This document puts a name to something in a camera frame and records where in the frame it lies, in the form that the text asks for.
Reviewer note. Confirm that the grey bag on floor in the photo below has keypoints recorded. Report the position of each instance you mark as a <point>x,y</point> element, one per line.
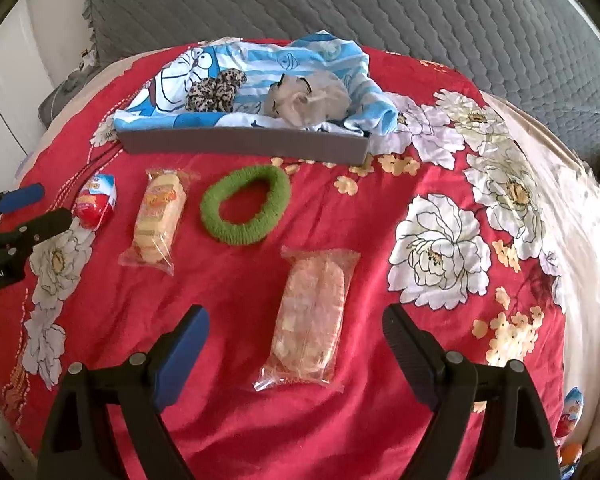
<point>57,100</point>

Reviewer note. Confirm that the grey shallow tray box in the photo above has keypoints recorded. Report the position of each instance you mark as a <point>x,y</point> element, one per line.
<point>338,148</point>

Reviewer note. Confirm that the white wardrobe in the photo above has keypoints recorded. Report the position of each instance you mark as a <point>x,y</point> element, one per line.
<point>24,84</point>

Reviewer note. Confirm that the green fuzzy scrunchie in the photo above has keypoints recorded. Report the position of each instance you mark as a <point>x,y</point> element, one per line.
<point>246,205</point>

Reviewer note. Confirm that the beige sheer scrunchie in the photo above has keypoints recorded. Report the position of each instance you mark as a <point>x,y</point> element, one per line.
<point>307,101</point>

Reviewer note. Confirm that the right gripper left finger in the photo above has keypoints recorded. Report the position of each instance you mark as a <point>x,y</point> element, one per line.
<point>79,442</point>

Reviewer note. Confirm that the leopard print scrunchie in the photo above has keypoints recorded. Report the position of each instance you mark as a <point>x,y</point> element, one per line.
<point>215,94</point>

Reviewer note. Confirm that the blue striped Doraemon cloth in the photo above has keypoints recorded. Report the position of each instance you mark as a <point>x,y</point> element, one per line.
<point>161,102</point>

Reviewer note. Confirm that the pink packaged rice cracker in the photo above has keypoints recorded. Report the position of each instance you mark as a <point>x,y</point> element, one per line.
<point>309,320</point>

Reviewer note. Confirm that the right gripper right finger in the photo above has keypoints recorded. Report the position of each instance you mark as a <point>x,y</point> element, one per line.
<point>515,441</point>

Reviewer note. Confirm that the red floral quilt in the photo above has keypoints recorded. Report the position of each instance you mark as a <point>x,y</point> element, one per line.
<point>475,219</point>

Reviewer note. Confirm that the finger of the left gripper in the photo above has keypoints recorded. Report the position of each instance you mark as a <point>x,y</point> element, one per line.
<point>23,197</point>
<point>20,241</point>

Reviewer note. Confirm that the red surprise egg toy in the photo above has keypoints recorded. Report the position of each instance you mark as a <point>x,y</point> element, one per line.
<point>95,203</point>

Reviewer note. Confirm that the yellow packaged rice cracker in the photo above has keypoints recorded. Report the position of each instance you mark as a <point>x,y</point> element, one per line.
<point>158,218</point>

